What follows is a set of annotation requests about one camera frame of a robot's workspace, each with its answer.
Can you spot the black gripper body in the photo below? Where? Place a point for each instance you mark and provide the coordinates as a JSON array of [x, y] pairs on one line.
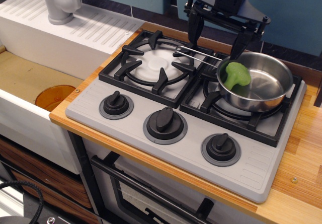
[[234, 15]]

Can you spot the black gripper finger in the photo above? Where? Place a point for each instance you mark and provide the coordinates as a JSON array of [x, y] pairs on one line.
[[243, 39], [195, 26]]

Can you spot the green toy cauliflower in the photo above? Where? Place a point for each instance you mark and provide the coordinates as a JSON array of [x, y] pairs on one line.
[[237, 74]]

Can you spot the steel pan with wire handle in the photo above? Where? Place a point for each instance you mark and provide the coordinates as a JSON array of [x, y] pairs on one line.
[[271, 80]]

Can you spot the grey toy stove top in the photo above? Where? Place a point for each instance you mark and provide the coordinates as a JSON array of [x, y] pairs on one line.
[[251, 177]]

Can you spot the black middle stove knob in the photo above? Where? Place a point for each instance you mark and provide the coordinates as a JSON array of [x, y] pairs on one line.
[[165, 126]]

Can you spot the black stove knob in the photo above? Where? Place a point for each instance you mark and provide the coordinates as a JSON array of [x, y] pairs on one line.
[[221, 150], [116, 106], [165, 126]]

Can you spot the black left stove knob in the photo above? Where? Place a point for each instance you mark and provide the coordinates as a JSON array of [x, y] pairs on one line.
[[116, 106]]

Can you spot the black right stove knob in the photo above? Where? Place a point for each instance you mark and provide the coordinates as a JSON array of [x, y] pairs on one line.
[[221, 150]]

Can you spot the black right burner grate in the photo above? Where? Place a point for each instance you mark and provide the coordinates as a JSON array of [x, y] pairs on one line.
[[204, 101]]

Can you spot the grey toy faucet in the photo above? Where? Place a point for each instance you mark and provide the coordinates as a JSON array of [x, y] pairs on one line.
[[61, 11]]

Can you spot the orange plastic plate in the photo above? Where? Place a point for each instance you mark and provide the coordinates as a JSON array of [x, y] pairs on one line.
[[51, 97]]

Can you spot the white toy sink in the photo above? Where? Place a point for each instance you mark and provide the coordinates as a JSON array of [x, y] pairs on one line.
[[36, 55]]

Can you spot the wooden drawer fronts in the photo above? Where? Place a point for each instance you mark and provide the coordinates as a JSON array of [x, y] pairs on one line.
[[62, 190]]

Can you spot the teal wall cabinet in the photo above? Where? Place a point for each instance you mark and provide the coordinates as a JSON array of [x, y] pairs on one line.
[[295, 24]]

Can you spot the oven door with black handle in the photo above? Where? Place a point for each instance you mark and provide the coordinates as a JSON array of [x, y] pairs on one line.
[[147, 197]]

